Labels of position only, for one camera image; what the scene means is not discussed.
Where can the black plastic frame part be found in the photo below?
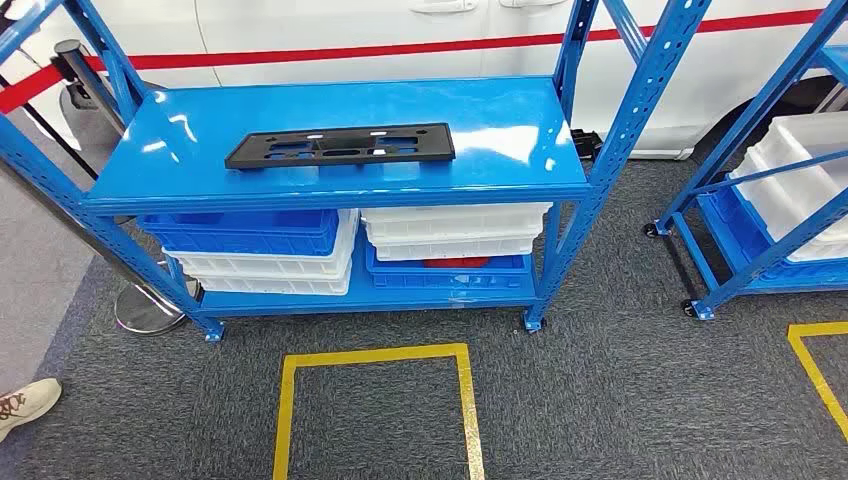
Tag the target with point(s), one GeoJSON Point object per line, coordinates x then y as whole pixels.
{"type": "Point", "coordinates": [434, 142]}

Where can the blue metal shelf rack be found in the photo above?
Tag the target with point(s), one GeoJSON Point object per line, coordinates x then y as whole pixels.
{"type": "Point", "coordinates": [331, 99]}
{"type": "Point", "coordinates": [755, 112]}

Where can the red item in crate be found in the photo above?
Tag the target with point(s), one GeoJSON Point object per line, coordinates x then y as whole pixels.
{"type": "Point", "coordinates": [457, 263]}

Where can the blue plastic crate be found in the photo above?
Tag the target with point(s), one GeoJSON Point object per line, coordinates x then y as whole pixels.
{"type": "Point", "coordinates": [450, 278]}
{"type": "Point", "coordinates": [252, 238]}
{"type": "Point", "coordinates": [735, 232]}

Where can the small black floor object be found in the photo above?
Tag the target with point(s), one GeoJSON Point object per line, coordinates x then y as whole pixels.
{"type": "Point", "coordinates": [586, 144]}

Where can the white car with red stripe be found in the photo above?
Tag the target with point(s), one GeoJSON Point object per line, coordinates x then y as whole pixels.
{"type": "Point", "coordinates": [331, 26]}

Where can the large white plastic crate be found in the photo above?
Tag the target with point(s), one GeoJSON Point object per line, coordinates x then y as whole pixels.
{"type": "Point", "coordinates": [768, 205]}
{"type": "Point", "coordinates": [808, 146]}

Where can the red barrier belt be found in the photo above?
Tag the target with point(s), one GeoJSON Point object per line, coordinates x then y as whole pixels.
{"type": "Point", "coordinates": [26, 89]}

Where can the person's shoe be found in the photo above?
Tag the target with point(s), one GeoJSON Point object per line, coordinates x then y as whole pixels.
{"type": "Point", "coordinates": [26, 404]}

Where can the steel stanchion post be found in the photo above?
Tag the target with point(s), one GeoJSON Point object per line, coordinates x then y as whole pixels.
{"type": "Point", "coordinates": [149, 314]}
{"type": "Point", "coordinates": [66, 53]}

